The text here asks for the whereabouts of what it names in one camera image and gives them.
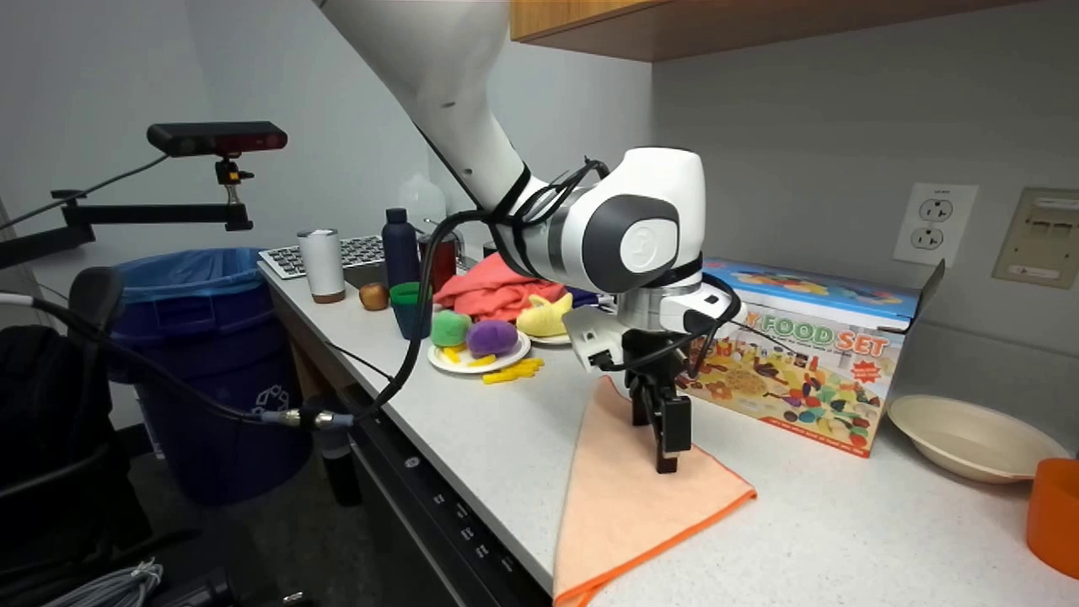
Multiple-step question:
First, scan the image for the yellow plush toy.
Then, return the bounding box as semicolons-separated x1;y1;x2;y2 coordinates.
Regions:
513;291;576;345

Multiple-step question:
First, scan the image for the blue trash bin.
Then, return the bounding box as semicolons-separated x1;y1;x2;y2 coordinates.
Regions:
106;247;318;508

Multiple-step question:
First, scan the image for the red can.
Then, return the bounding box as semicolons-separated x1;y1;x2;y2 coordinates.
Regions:
427;236;462;297

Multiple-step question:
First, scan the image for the black office chair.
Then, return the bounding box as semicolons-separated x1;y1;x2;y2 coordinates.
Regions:
0;262;230;607

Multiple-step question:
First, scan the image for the orange cup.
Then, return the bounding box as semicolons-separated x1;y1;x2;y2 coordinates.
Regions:
1021;454;1079;582

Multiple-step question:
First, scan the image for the dark counter cabinet front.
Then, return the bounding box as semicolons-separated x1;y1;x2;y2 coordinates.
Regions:
263;278;567;607

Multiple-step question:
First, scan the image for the computer keyboard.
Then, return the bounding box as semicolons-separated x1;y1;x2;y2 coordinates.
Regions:
255;232;390;282

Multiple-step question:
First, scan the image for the green topped cup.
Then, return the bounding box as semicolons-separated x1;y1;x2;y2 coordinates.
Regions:
387;278;440;345

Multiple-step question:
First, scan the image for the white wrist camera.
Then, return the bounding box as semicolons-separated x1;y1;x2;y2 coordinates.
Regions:
561;301;635;378

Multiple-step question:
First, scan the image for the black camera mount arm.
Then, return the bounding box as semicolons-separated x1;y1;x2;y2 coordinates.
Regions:
0;150;255;273

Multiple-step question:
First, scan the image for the white braided sleeve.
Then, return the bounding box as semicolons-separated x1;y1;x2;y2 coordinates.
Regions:
44;556;166;607

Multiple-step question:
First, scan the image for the beige wall switch plate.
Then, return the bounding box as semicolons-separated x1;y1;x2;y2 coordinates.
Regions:
991;184;1079;294

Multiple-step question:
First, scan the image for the dark blue bottle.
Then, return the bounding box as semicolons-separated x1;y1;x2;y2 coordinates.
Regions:
378;206;425;291

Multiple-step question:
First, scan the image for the orange microfiber towel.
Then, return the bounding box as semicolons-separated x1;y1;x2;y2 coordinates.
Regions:
550;374;760;607

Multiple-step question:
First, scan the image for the yellow crinkle toy fry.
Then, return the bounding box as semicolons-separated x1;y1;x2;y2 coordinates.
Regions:
483;353;545;387

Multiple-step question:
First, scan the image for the beige empty plate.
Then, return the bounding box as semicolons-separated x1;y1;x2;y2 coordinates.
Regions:
882;390;1076;490

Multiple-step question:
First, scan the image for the blue toy food box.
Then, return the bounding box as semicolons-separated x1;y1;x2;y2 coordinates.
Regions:
683;260;952;460

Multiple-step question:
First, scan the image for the white paper plate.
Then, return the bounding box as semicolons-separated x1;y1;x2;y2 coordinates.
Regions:
425;324;532;378

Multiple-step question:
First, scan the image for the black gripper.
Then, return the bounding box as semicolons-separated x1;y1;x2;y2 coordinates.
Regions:
616;328;697;475

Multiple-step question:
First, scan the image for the white wall outlet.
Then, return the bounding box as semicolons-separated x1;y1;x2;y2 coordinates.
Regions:
891;179;986;270

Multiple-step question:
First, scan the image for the black stereo camera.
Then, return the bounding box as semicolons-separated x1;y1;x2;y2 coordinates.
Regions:
144;119;289;158

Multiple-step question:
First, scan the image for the purple plush ball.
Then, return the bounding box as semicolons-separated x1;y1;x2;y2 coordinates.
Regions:
465;318;524;359

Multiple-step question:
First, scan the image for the wooden upper cabinet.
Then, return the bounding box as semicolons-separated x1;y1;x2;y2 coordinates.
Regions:
505;0;1079;63

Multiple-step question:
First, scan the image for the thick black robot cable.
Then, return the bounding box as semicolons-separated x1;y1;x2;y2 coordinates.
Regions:
0;156;616;439

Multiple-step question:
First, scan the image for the coral red cloth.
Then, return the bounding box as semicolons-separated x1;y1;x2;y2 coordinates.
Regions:
431;249;569;328

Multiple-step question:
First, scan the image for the white tumbler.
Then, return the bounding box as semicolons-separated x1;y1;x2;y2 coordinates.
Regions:
296;227;352;302

